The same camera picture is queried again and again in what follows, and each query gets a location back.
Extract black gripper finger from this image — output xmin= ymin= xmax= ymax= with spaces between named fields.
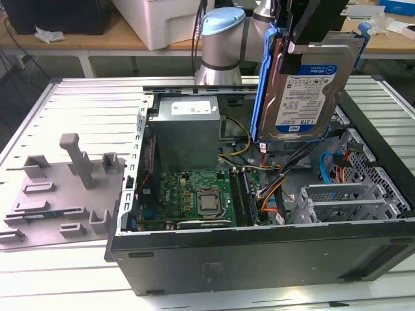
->
xmin=279 ymin=38 xmax=305 ymax=76

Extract hard disk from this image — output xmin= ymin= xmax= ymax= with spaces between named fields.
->
xmin=249 ymin=22 xmax=370 ymax=145

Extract red orange power wire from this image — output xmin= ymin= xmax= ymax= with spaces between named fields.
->
xmin=335 ymin=150 xmax=356 ymax=182

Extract silver disk bay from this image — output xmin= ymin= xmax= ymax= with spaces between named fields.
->
xmin=300 ymin=183 xmax=412 ymax=224

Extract clear plastic bags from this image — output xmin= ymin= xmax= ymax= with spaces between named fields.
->
xmin=368 ymin=14 xmax=395 ymax=36

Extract wooden desk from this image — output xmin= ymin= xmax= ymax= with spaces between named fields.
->
xmin=0 ymin=12 xmax=204 ymax=78
xmin=337 ymin=3 xmax=415 ymax=74

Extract silver drive cage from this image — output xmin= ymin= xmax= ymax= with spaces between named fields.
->
xmin=261 ymin=106 xmax=351 ymax=158

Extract blue cardboard box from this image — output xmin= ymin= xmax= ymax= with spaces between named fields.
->
xmin=379 ymin=0 xmax=415 ymax=16

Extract grey power supply unit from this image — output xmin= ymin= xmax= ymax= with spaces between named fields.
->
xmin=147 ymin=95 xmax=223 ymax=171

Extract white plastic box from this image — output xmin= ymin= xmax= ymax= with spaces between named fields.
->
xmin=112 ymin=0 xmax=208 ymax=51

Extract silver CPU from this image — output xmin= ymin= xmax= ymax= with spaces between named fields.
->
xmin=198 ymin=194 xmax=221 ymax=211

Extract green motherboard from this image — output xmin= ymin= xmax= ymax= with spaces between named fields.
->
xmin=137 ymin=168 xmax=270 ymax=231

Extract CPU socket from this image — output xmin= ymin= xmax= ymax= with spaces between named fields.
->
xmin=194 ymin=190 xmax=228 ymax=218

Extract black open PC case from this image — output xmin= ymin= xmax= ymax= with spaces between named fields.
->
xmin=104 ymin=82 xmax=415 ymax=297

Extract large black equipment case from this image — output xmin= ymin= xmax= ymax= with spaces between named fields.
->
xmin=3 ymin=0 xmax=113 ymax=36

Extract crumpled white paper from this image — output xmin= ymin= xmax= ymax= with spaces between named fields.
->
xmin=34 ymin=25 xmax=65 ymax=45

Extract grey parts rack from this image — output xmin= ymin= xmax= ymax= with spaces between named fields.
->
xmin=0 ymin=132 xmax=127 ymax=252

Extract green RAM stick with label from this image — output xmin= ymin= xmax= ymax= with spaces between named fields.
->
xmin=24 ymin=212 xmax=67 ymax=222

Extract yellow black wire bundle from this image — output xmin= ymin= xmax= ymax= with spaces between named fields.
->
xmin=219 ymin=115 xmax=254 ymax=159

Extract black hanging cable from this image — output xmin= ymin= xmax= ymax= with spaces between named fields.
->
xmin=191 ymin=0 xmax=210 ymax=76

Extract black cable bundle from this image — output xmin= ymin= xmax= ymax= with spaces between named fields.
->
xmin=255 ymin=141 xmax=344 ymax=198

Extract blue flat wire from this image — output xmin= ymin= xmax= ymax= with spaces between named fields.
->
xmin=319 ymin=152 xmax=338 ymax=185

